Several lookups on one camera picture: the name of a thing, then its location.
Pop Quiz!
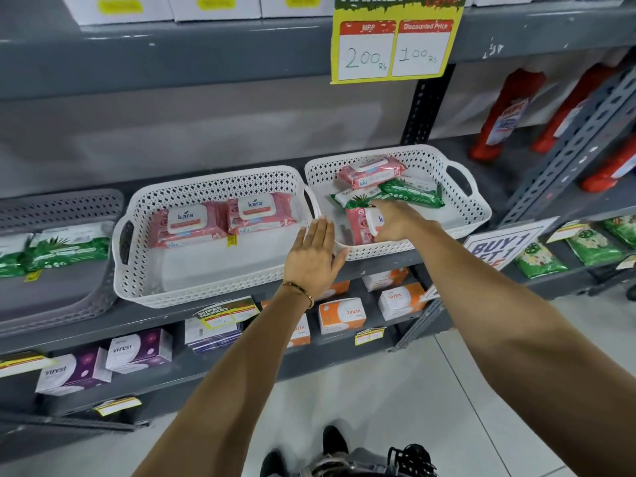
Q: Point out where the person's left hand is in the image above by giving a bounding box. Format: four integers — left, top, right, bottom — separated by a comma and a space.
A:
282, 216, 350, 299

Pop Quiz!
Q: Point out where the person's right hand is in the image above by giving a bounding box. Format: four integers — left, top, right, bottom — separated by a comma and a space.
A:
370, 200, 431, 244

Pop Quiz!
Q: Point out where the pink wet wipes packet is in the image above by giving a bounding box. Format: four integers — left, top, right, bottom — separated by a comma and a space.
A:
337, 155, 407, 190
345, 206, 386, 246
149, 202, 231, 249
227, 192, 297, 235

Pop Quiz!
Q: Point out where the person's left forearm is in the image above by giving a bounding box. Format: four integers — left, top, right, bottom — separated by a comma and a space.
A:
132, 283, 317, 477

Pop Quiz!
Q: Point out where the person's right forearm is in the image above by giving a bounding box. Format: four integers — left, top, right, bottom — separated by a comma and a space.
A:
407, 221, 636, 477

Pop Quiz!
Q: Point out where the orange white box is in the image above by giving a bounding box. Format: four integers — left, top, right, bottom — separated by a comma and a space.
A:
287, 313, 312, 349
318, 298, 367, 335
318, 280, 351, 302
378, 283, 428, 322
362, 267, 409, 292

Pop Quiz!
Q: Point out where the white green wet wipes packet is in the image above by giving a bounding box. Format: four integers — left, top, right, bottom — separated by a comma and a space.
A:
332, 186, 393, 210

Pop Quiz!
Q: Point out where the white perforated plastic basket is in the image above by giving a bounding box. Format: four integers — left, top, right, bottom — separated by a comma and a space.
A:
112, 165, 322, 309
304, 144, 493, 262

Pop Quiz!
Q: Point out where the green yellow shelf sign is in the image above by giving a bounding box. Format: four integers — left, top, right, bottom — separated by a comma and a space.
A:
194, 295, 261, 329

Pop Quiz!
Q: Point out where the white offer sign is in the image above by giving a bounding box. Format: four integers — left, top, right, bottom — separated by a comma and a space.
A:
462, 217, 560, 272

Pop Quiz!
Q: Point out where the blue white box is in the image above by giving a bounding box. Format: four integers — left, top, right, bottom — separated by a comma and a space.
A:
185, 315, 243, 354

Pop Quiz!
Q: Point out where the green patterned packet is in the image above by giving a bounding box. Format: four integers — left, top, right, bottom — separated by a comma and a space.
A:
601, 215, 636, 249
566, 228, 625, 267
514, 241, 568, 280

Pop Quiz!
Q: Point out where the red cleaner bottle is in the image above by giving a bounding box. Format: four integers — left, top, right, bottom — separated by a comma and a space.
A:
531, 62, 622, 154
581, 136, 636, 193
468, 68, 546, 162

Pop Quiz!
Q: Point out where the person's black shoe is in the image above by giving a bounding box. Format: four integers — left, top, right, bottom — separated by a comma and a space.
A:
322, 425, 349, 457
259, 449, 289, 477

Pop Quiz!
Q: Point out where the white yellow shelf tag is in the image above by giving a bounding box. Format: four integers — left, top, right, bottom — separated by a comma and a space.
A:
547, 221, 585, 244

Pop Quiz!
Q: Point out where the yellow price sign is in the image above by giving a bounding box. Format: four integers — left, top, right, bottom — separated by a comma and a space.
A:
330, 0, 467, 85

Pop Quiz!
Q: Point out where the purple white box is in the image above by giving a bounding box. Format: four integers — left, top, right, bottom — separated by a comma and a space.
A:
105, 329, 174, 374
35, 347, 112, 397

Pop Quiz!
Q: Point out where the grey metal shelf rack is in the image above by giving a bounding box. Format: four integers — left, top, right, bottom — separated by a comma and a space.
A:
0, 0, 636, 462
390, 59, 636, 353

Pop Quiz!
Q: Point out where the white box yellow label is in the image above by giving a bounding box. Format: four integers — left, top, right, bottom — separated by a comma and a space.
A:
166, 0, 262, 22
259, 0, 337, 19
60, 0, 174, 26

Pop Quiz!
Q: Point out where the grey perforated plastic basket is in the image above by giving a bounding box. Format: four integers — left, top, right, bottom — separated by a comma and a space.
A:
0, 188, 125, 338

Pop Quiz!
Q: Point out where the gold bracelet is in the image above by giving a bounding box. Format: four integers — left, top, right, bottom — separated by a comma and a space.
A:
281, 280, 315, 309

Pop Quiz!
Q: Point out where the black strapped gear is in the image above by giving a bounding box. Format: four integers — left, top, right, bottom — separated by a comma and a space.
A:
387, 443, 438, 477

